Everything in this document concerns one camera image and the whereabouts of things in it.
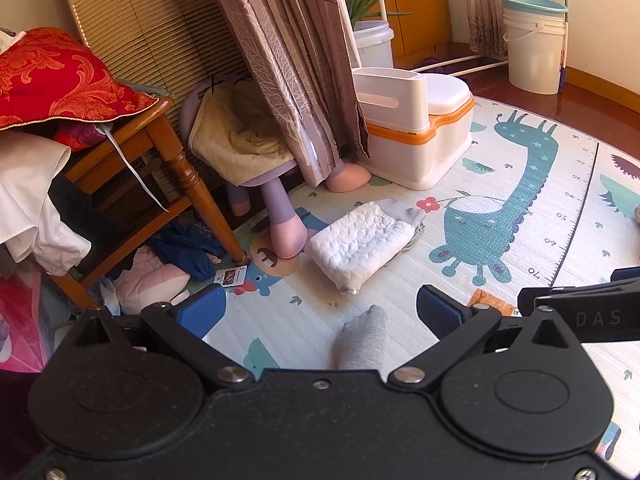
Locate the white quilted baby garment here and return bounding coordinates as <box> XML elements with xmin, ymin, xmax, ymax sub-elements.
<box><xmin>307</xmin><ymin>198</ymin><xmax>425</xmax><ymax>294</ymax></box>

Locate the orange card lower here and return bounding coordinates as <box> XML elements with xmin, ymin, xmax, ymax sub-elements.
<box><xmin>468</xmin><ymin>288</ymin><xmax>518</xmax><ymax>316</ymax></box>

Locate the small picture card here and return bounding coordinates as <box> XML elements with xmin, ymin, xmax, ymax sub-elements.
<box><xmin>213</xmin><ymin>266</ymin><xmax>247</xmax><ymax>287</ymax></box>

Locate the blue cloth on floor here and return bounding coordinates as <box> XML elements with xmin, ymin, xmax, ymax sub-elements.
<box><xmin>148</xmin><ymin>220</ymin><xmax>227</xmax><ymax>282</ymax></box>

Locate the grey sock foot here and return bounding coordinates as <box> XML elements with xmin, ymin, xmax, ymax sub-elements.
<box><xmin>332</xmin><ymin>304</ymin><xmax>387</xmax><ymax>373</ymax></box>

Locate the cartoon giraffe play mat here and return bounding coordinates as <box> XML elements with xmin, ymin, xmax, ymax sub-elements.
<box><xmin>184</xmin><ymin>96</ymin><xmax>640</xmax><ymax>466</ymax></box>

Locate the wooden chair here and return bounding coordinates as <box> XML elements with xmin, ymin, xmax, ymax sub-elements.
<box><xmin>46</xmin><ymin>95</ymin><xmax>251</xmax><ymax>311</ymax></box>

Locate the purple pink child stool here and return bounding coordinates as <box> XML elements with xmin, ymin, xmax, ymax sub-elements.
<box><xmin>178</xmin><ymin>77</ymin><xmax>372</xmax><ymax>261</ymax></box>

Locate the white cloth on chair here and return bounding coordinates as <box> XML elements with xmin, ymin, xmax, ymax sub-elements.
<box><xmin>0</xmin><ymin>129</ymin><xmax>91</xmax><ymax>276</ymax></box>

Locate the beige cloth on stool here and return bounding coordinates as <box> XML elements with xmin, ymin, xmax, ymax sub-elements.
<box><xmin>186</xmin><ymin>80</ymin><xmax>294</xmax><ymax>185</ymax></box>

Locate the white orange potty seat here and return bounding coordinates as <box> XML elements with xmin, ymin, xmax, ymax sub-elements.
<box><xmin>352</xmin><ymin>67</ymin><xmax>475</xmax><ymax>191</ymax></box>

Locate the white plastic bucket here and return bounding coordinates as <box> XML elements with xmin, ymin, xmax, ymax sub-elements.
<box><xmin>500</xmin><ymin>0</ymin><xmax>568</xmax><ymax>96</ymax></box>

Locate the red embroidered cushion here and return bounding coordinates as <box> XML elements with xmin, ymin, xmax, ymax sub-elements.
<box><xmin>1</xmin><ymin>27</ymin><xmax>158</xmax><ymax>152</ymax></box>

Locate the white plant pot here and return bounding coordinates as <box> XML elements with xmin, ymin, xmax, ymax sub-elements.
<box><xmin>354</xmin><ymin>20</ymin><xmax>394</xmax><ymax>68</ymax></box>

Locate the patterned mauve curtain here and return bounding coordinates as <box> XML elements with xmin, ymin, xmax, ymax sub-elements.
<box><xmin>217</xmin><ymin>0</ymin><xmax>371</xmax><ymax>193</ymax></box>

